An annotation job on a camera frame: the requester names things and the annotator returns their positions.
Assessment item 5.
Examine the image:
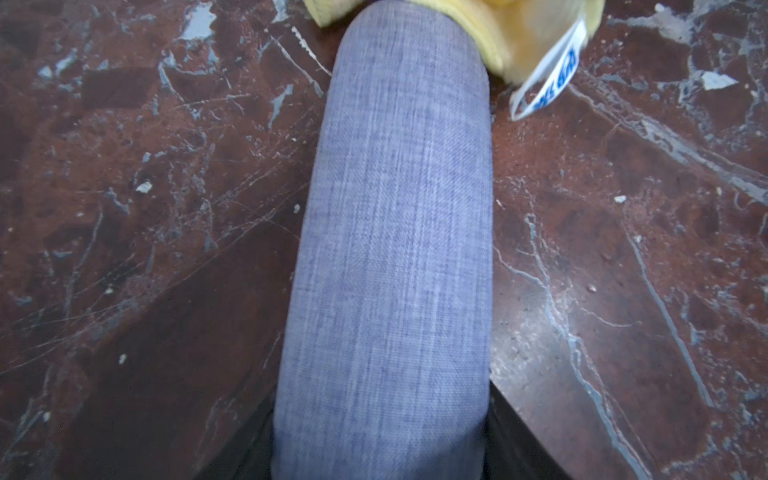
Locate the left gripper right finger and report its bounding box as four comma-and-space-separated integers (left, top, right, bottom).
482, 382, 572, 480

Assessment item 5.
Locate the blue-grey fabric eyeglass case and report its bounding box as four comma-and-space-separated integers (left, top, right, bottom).
271, 1, 493, 479

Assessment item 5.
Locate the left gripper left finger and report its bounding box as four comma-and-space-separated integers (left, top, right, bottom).
194, 385, 277, 480

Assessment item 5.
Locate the yellow microfiber cloth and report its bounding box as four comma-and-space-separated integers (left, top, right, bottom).
306, 1, 604, 141

